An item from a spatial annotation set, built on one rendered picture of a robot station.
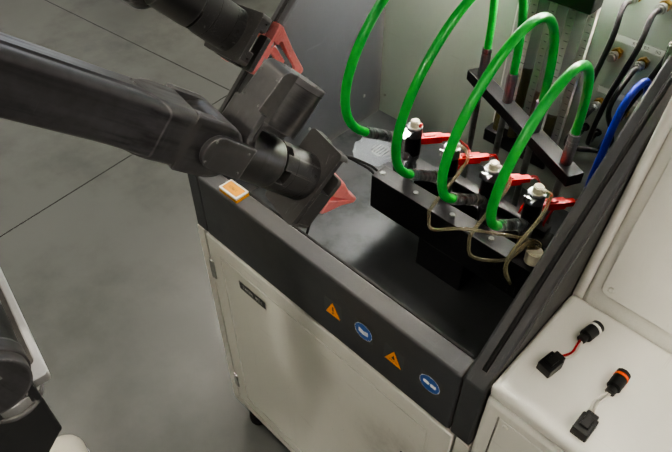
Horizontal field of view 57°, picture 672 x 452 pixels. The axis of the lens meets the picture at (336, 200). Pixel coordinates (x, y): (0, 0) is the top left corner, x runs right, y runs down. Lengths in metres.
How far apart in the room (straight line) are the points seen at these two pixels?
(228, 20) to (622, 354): 0.69
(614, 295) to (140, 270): 1.75
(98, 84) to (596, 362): 0.74
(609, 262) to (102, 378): 1.60
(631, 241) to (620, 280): 0.06
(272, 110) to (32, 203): 2.22
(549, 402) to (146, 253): 1.79
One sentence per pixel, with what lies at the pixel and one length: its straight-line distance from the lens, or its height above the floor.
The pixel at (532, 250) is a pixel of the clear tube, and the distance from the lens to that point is 1.03.
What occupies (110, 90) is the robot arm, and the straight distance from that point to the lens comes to 0.53.
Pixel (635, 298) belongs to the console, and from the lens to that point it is 0.99.
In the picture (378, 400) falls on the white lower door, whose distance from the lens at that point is 1.18.
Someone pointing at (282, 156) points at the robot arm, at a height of 1.32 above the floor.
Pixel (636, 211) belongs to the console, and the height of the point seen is 1.14.
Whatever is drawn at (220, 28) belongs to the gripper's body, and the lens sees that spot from 0.75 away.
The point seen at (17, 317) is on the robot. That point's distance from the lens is 0.96.
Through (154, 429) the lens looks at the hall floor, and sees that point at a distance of 2.01.
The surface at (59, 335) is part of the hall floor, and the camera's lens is 2.29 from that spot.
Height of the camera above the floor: 1.74
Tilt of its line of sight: 44 degrees down
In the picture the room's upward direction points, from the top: straight up
